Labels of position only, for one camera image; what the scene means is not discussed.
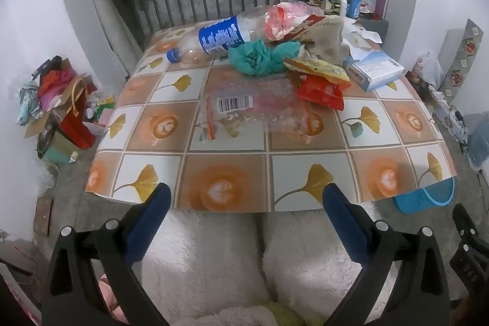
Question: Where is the patterned tablecloth table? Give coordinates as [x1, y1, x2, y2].
[85, 24, 458, 213]

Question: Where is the patterned grey board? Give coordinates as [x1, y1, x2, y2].
[437, 18, 484, 106]

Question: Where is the blue plastic basket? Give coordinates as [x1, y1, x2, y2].
[393, 177, 456, 214]

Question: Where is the green plastic bag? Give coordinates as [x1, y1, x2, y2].
[228, 39, 303, 77]

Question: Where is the grey counter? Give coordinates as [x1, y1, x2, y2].
[355, 16, 391, 45]

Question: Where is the teal box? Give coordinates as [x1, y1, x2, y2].
[37, 135, 79, 165]

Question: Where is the clear plastic bottle blue label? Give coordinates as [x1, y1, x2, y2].
[167, 4, 276, 69]

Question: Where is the red white paper bag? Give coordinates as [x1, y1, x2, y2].
[290, 15, 353, 65]

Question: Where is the yellow snack packet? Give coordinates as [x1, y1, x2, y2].
[285, 57, 351, 84]

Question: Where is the red brick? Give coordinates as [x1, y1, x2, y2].
[33, 196, 54, 237]

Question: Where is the stack of white boxes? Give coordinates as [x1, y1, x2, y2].
[430, 89, 467, 133]

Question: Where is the red gift bag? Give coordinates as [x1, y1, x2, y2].
[57, 76, 98, 150]

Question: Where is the blue white cardboard box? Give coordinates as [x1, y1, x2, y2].
[343, 51, 406, 93]

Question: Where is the clear plastic bag with barcode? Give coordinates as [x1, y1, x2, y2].
[199, 79, 318, 142]

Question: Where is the red snack packet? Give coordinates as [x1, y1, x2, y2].
[297, 76, 345, 111]

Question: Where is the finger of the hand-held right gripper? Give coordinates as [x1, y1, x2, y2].
[450, 203, 489, 297]

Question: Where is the dark cardboard box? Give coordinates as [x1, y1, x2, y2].
[405, 71, 432, 94]

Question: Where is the pile of colourful clothes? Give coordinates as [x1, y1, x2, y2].
[19, 56, 78, 126]

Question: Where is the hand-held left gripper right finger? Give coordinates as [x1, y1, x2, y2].
[322, 183, 451, 326]

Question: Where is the blue detergent bottle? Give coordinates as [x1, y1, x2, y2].
[348, 0, 367, 20]

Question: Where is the red translucent plastic bag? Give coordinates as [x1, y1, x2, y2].
[264, 1, 325, 42]

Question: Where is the brown cardboard box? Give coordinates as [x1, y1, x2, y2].
[24, 108, 66, 138]

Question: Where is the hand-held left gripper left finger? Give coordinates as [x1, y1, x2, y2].
[41, 183, 172, 326]

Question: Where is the white plastic bag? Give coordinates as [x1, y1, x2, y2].
[414, 53, 444, 86]

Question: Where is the pink slipper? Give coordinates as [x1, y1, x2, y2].
[97, 274, 129, 325]

